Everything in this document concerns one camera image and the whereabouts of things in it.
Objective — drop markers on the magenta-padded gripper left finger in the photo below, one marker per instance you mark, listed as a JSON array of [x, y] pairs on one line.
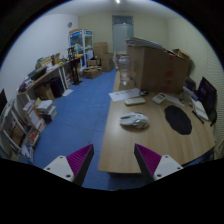
[[61, 166]]

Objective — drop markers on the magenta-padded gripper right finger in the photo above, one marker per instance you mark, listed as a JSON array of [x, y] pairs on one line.
[[166, 166]]

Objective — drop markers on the white and grey computer mouse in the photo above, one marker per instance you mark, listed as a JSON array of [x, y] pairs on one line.
[[134, 120]]

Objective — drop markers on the black mouse pad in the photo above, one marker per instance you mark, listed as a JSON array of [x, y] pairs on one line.
[[178, 120]]

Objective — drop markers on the white shelf unit with books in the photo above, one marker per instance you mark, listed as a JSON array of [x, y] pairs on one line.
[[18, 133]]

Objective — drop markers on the black marker pen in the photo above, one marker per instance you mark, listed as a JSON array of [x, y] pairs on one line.
[[197, 117]]

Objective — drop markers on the stack of books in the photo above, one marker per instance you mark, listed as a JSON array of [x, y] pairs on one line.
[[46, 108]]

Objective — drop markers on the white notebook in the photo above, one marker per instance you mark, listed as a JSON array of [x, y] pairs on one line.
[[200, 108]]

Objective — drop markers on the white remote with display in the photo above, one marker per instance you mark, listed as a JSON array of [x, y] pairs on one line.
[[159, 98]]

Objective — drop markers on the slim white remote control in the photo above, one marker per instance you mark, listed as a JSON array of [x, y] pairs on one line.
[[135, 101]]

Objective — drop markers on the black bin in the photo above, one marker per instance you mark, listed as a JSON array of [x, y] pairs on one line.
[[57, 87]]

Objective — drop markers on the black bag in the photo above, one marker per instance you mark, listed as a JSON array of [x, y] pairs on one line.
[[206, 95]]

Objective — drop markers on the white paper sheet with writing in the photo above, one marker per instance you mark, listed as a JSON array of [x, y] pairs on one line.
[[121, 95]]

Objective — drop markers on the large brown cardboard box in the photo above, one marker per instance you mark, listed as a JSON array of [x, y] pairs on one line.
[[156, 70]]

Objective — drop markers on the tall black stand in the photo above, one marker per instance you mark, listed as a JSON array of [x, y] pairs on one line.
[[75, 70]]

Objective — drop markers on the low open cardboard box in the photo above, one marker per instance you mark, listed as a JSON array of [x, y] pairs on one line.
[[92, 72]]

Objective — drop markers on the clear plastic jar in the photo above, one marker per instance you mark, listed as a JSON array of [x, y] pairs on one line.
[[124, 68]]

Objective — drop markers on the open brown cardboard box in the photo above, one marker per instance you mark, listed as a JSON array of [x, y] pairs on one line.
[[181, 53]]

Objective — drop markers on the stacked brown cardboard boxes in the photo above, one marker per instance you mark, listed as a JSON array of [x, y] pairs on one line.
[[104, 55]]

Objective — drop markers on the blue and white glass cabinet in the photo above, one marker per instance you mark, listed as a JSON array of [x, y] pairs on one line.
[[81, 43]]

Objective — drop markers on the stacked flat papers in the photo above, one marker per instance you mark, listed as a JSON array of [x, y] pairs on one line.
[[143, 42]]

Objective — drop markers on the grey door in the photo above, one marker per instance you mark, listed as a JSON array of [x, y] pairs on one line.
[[122, 33]]

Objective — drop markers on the ceiling light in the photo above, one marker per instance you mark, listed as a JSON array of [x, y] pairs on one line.
[[117, 1]]

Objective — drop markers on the round wall clock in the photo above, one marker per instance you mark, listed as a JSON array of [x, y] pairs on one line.
[[70, 24]]

